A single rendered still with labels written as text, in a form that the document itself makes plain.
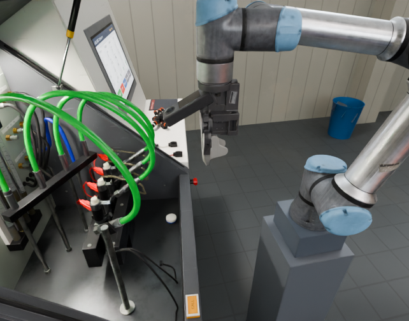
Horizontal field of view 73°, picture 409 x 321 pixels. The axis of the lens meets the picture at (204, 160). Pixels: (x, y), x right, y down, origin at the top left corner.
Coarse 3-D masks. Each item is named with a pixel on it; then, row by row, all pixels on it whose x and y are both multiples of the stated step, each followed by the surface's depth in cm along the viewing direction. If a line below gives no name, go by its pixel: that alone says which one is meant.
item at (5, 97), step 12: (0, 96) 50; (12, 96) 49; (24, 96) 49; (48, 108) 48; (72, 120) 48; (84, 132) 48; (96, 144) 49; (108, 156) 49; (120, 168) 50; (0, 180) 66; (132, 180) 51; (132, 192) 53; (132, 216) 56
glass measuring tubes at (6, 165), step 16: (0, 128) 73; (0, 144) 75; (0, 160) 74; (16, 176) 81; (0, 192) 75; (16, 192) 80; (0, 208) 73; (32, 208) 88; (0, 224) 76; (16, 224) 81; (32, 224) 87; (16, 240) 80
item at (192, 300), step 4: (188, 296) 66; (192, 296) 66; (196, 296) 66; (188, 300) 65; (192, 300) 65; (196, 300) 65; (188, 304) 64; (192, 304) 64; (196, 304) 64; (188, 308) 64; (192, 308) 64; (196, 308) 64; (188, 312) 63; (192, 312) 63; (196, 312) 63; (196, 316) 63
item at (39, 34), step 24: (48, 0) 77; (72, 0) 91; (96, 0) 118; (24, 24) 79; (48, 24) 80; (24, 48) 83; (48, 48) 84; (72, 48) 84; (48, 72) 87; (72, 72) 88; (96, 72) 96; (144, 96) 164; (120, 120) 109
